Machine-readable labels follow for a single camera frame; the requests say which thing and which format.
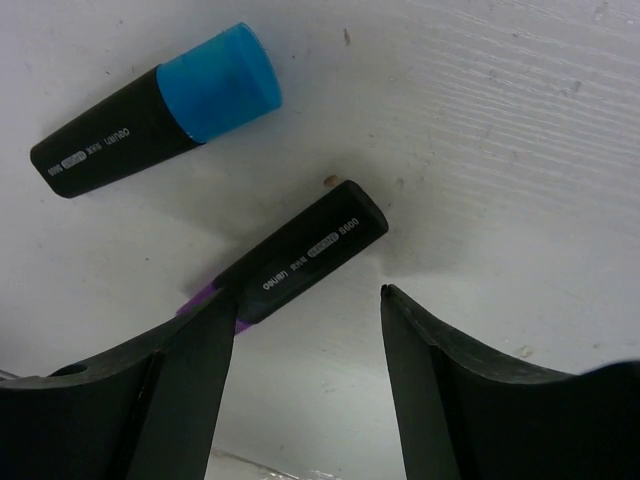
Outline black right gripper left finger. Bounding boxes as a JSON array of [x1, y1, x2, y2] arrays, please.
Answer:
[[1, 291, 236, 479]]

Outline blue cap black highlighter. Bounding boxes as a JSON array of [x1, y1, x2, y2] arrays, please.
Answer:
[[30, 23, 282, 198]]

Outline purple cap black highlighter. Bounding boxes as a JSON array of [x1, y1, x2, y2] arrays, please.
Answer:
[[177, 180, 389, 334]]

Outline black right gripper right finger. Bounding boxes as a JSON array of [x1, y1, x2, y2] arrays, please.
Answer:
[[381, 285, 639, 479]]

